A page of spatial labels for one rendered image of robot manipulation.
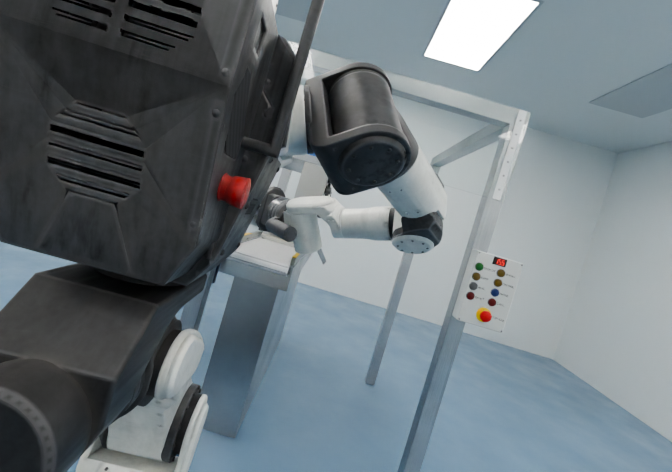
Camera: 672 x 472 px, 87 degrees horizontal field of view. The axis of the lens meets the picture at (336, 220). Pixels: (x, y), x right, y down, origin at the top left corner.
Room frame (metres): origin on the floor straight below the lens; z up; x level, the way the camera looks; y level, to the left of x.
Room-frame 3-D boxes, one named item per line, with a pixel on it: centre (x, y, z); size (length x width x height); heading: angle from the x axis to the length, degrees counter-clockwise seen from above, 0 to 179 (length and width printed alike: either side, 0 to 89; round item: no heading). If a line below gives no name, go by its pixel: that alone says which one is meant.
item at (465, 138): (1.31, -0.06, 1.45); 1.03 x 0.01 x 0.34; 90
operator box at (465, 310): (1.28, -0.60, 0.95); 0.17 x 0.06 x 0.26; 90
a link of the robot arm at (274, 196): (0.93, 0.15, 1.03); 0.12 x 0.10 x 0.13; 36
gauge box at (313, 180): (1.49, 0.13, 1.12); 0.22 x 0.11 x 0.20; 0
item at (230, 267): (2.07, 0.25, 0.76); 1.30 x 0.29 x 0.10; 0
